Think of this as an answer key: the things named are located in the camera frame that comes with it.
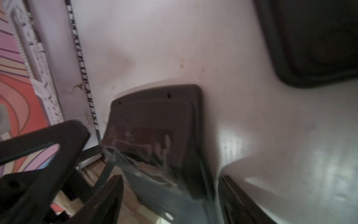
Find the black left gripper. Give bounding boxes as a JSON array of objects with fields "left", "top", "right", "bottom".
[{"left": 1, "top": 120, "right": 90, "bottom": 224}]

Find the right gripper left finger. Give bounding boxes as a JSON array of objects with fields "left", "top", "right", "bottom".
[{"left": 66, "top": 175, "right": 124, "bottom": 224}]

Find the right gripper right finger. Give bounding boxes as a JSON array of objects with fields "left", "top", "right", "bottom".
[{"left": 218, "top": 175, "right": 275, "bottom": 224}]

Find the black calculator face down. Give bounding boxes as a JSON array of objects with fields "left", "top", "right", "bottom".
[{"left": 101, "top": 84, "right": 218, "bottom": 224}]

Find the black calculator face up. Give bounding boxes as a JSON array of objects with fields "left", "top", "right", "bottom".
[{"left": 254, "top": 1, "right": 358, "bottom": 88}]

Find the colourful children's book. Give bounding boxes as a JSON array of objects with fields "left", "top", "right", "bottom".
[{"left": 51, "top": 159, "right": 160, "bottom": 224}]

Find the newspaper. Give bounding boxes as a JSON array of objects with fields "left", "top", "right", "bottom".
[{"left": 2, "top": 1, "right": 101, "bottom": 146}]

